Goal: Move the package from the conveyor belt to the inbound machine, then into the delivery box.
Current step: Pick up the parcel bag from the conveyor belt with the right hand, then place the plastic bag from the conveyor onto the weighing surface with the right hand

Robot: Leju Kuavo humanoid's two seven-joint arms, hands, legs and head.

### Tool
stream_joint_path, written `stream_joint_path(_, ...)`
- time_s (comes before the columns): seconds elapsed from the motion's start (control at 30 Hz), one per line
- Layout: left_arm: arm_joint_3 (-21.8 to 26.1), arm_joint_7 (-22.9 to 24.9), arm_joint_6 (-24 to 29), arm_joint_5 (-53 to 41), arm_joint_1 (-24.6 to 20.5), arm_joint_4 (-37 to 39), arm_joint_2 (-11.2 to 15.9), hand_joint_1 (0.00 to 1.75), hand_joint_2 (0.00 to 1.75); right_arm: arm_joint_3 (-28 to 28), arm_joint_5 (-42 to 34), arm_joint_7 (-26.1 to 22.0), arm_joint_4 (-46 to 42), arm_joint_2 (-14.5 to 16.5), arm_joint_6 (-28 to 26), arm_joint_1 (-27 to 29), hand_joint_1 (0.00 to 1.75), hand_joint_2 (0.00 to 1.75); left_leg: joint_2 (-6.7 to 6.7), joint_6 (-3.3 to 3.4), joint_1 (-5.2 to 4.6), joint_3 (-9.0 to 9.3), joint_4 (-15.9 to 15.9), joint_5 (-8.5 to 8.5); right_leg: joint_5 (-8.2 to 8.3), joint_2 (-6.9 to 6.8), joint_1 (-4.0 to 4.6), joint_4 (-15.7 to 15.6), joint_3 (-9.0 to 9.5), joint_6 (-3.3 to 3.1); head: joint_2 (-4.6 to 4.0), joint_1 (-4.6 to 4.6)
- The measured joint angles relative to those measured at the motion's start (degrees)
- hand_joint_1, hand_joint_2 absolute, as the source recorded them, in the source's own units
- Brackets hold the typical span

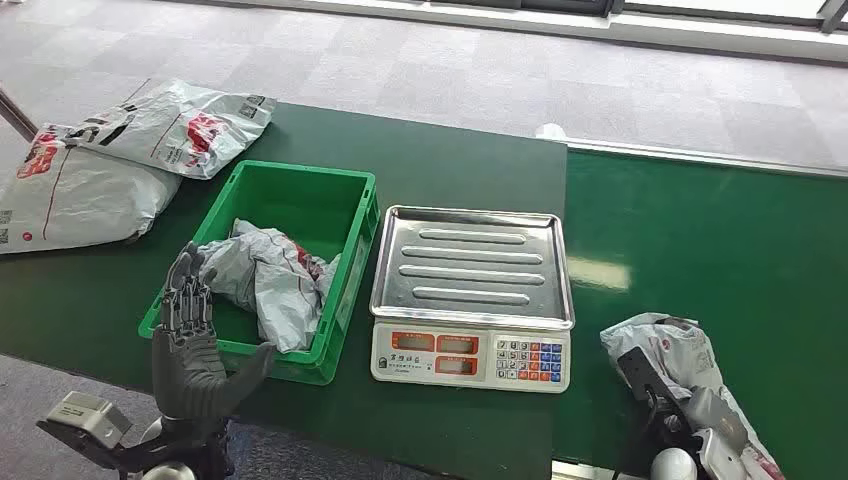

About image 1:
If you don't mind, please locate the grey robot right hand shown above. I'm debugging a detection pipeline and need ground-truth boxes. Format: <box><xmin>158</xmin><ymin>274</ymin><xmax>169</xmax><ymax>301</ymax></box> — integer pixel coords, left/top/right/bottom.
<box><xmin>679</xmin><ymin>386</ymin><xmax>753</xmax><ymax>457</ymax></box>

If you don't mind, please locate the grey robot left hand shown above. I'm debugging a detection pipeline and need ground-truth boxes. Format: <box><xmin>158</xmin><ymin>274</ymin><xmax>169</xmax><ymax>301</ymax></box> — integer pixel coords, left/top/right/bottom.
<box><xmin>151</xmin><ymin>241</ymin><xmax>278</xmax><ymax>424</ymax></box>

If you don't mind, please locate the crumpled grey courier package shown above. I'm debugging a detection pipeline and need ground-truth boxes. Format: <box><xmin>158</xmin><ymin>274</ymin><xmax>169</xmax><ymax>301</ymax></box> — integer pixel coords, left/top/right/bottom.
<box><xmin>197</xmin><ymin>218</ymin><xmax>343</xmax><ymax>355</ymax></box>

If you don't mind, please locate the green conveyor belt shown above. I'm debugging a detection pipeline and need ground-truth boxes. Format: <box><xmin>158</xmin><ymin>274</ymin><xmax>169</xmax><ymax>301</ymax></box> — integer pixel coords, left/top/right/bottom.
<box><xmin>551</xmin><ymin>150</ymin><xmax>848</xmax><ymax>480</ymax></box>

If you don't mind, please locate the large white courier package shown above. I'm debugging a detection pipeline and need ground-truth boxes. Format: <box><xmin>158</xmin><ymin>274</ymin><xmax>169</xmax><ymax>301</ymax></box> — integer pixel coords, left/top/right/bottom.
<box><xmin>0</xmin><ymin>123</ymin><xmax>184</xmax><ymax>256</ymax></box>

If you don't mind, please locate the white courier package red logo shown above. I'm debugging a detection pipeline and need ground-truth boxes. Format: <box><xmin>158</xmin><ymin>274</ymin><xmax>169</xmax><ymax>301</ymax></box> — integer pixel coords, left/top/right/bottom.
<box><xmin>64</xmin><ymin>78</ymin><xmax>278</xmax><ymax>181</ymax></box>

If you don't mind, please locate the green plastic crate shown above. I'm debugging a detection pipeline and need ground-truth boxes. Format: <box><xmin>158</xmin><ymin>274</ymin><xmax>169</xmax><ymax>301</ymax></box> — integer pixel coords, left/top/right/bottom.
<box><xmin>137</xmin><ymin>160</ymin><xmax>381</xmax><ymax>388</ymax></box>

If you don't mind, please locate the electronic scale with steel tray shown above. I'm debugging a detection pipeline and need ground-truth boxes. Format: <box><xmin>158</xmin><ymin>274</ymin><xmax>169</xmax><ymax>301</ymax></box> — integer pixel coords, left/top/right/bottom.
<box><xmin>368</xmin><ymin>204</ymin><xmax>576</xmax><ymax>395</ymax></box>

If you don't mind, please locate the dark metal bar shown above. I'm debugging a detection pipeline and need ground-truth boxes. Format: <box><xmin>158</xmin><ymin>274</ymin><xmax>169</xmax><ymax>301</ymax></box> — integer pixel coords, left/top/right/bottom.
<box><xmin>0</xmin><ymin>84</ymin><xmax>39</xmax><ymax>143</ymax></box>

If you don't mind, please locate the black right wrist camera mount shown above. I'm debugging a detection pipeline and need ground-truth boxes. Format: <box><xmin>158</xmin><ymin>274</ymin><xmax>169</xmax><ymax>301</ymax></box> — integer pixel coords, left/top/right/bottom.
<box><xmin>616</xmin><ymin>346</ymin><xmax>694</xmax><ymax>425</ymax></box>

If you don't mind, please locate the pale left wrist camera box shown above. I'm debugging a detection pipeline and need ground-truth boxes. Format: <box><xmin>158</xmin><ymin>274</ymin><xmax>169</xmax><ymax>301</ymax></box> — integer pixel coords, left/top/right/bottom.
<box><xmin>44</xmin><ymin>390</ymin><xmax>134</xmax><ymax>452</ymax></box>

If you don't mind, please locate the silver conveyor side rail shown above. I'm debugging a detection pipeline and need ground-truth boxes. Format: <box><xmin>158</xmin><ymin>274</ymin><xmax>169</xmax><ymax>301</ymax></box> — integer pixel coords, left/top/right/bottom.
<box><xmin>535</xmin><ymin>122</ymin><xmax>848</xmax><ymax>179</ymax></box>

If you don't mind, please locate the black window frame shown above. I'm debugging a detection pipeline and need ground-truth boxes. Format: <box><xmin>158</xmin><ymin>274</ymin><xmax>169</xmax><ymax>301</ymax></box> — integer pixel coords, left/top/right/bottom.
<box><xmin>423</xmin><ymin>0</ymin><xmax>848</xmax><ymax>34</ymax></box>

